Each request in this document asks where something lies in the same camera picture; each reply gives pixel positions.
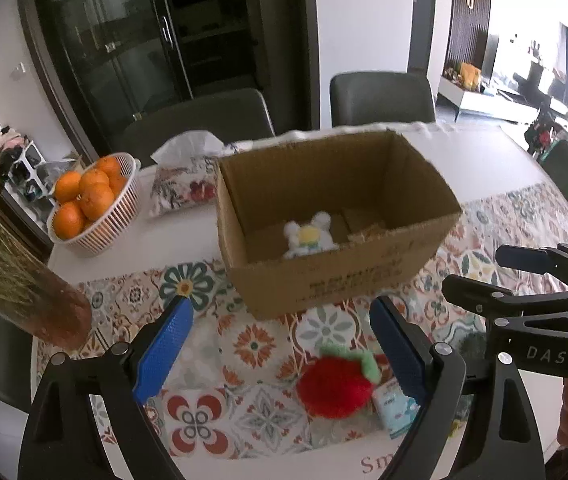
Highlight orange fruit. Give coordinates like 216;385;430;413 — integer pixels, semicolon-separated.
95;156;121;178
52;200;86;240
80;183;114;221
54;171;81;204

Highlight dark grey chair right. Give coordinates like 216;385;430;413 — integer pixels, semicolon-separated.
329;72;436;127

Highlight orange fruit centre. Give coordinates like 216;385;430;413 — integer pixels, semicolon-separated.
80;183;114;221

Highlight dark grey chair left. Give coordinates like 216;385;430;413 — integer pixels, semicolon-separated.
109;88;275;167

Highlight floral tissue box cover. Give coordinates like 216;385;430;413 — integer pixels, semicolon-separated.
149;130;237;218

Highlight brown cardboard box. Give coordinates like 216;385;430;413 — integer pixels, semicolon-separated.
217;130;461;320

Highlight red strawberry plush toy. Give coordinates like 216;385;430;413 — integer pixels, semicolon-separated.
296;344;381;419

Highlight white plush flower toy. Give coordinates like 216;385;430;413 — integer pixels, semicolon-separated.
284;211;339;259

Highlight light blue tissue pack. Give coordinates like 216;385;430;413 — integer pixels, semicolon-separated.
372;378;419;439

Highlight black glass cabinet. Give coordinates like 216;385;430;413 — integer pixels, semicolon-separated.
17;0;320;160

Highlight white plastic fruit basket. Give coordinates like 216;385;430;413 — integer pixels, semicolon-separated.
47;152;142;257

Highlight orange fruit front left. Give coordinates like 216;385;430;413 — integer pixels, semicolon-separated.
52;200;86;240

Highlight orange fruit top back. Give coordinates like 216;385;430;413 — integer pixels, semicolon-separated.
95;156;121;178

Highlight white tv console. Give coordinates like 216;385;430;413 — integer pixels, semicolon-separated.
438;76;568;124

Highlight patterned tile tablecloth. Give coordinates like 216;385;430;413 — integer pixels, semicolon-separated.
49;123;568;479

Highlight orange fruit upper left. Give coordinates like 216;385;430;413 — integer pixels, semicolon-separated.
54;171;81;204

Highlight glass vase dried flowers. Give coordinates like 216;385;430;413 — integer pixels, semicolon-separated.
0;218;92;351

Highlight dark grey chair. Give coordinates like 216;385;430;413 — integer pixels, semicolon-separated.
109;88;275;167
329;72;436;127

